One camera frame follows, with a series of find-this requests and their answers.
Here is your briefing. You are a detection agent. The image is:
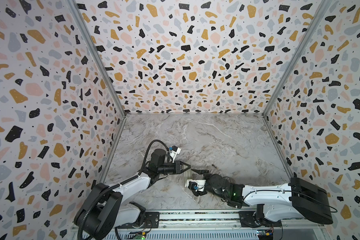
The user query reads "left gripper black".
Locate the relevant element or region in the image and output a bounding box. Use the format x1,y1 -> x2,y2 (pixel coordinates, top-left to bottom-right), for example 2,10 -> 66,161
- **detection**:
157,160 -> 190,176

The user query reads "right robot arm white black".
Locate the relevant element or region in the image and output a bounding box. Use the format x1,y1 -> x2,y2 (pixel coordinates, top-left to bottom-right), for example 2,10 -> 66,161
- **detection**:
185,170 -> 333,227

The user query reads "aluminium mounting rail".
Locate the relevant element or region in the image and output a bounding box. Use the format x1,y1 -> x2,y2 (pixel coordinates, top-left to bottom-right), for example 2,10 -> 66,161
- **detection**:
70,208 -> 319,232

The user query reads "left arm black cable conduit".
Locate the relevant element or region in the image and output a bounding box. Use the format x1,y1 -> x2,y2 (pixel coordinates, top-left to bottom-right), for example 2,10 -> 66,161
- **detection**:
77,139 -> 170,240

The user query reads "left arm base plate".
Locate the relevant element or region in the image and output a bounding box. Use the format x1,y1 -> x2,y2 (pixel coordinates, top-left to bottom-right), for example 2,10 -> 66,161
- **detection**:
118,211 -> 160,229

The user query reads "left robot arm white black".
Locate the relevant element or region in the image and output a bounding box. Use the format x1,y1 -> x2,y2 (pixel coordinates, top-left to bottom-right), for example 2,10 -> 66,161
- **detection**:
74,146 -> 191,240

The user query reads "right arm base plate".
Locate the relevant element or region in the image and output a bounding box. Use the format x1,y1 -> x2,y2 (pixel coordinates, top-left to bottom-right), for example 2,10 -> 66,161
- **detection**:
239,204 -> 282,228

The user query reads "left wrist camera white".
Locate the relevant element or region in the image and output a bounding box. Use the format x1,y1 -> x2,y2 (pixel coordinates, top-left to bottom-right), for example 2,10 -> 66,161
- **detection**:
169,146 -> 181,162

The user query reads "white ventilation grille strip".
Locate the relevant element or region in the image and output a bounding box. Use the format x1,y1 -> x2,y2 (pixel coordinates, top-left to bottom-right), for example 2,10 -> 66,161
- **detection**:
119,230 -> 259,240

